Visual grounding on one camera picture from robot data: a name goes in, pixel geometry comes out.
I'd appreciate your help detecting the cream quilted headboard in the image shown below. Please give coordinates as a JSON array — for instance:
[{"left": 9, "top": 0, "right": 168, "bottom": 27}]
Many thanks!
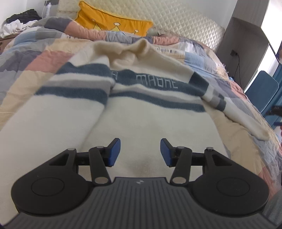
[{"left": 56, "top": 0, "right": 226, "bottom": 51}]

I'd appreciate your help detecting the blue chair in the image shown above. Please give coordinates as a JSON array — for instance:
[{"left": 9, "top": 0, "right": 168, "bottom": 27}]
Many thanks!
[{"left": 245, "top": 66, "right": 281, "bottom": 129}]

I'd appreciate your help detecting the white spray bottle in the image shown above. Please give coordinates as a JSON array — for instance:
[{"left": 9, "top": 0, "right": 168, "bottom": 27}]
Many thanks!
[{"left": 45, "top": 3, "right": 52, "bottom": 17}]

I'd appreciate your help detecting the cardboard box nightstand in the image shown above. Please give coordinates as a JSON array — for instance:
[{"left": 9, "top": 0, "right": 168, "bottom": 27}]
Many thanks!
[{"left": 0, "top": 33, "right": 19, "bottom": 54}]

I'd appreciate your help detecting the white clothes pile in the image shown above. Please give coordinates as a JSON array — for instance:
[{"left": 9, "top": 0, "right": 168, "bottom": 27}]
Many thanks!
[{"left": 1, "top": 19, "right": 38, "bottom": 38}]

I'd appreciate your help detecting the black clothes pile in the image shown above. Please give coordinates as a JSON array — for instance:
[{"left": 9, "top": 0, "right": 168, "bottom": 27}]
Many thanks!
[{"left": 5, "top": 9, "right": 42, "bottom": 24}]

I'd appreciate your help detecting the yellow crown pillow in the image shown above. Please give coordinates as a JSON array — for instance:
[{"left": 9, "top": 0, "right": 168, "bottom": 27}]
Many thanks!
[{"left": 75, "top": 1, "right": 154, "bottom": 36}]

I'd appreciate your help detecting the cream striped knit sweater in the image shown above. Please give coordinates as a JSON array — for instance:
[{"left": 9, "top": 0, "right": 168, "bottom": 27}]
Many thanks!
[{"left": 1, "top": 39, "right": 270, "bottom": 222}]

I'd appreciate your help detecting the grey wall socket panel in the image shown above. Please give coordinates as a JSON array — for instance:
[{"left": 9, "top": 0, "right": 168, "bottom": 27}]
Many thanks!
[{"left": 44, "top": 0, "right": 59, "bottom": 6}]

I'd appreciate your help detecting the patchwork plaid duvet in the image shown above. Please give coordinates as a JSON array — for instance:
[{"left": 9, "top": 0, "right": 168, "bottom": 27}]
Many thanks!
[{"left": 1, "top": 17, "right": 281, "bottom": 196}]

